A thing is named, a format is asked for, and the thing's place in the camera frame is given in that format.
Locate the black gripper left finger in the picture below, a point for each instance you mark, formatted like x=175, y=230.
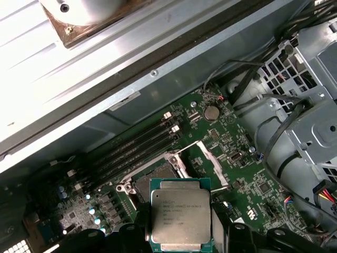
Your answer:
x=143, y=232

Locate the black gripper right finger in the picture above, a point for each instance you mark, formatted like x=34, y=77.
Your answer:
x=218, y=232

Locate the silver green CPU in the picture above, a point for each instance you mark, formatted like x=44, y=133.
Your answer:
x=180, y=210

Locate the metal socket cover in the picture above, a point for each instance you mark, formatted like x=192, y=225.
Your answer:
x=213, y=163

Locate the metal locking lever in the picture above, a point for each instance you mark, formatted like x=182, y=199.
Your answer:
x=52, y=162

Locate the CPU socket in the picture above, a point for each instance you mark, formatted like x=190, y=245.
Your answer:
x=142, y=182

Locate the green motherboard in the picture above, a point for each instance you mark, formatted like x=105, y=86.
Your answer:
x=237, y=171

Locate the round coin battery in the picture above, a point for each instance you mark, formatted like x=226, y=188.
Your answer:
x=211, y=113

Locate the metal drive cage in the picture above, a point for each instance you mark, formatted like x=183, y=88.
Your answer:
x=310, y=137

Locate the black PC case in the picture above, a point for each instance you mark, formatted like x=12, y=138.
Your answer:
x=171, y=87

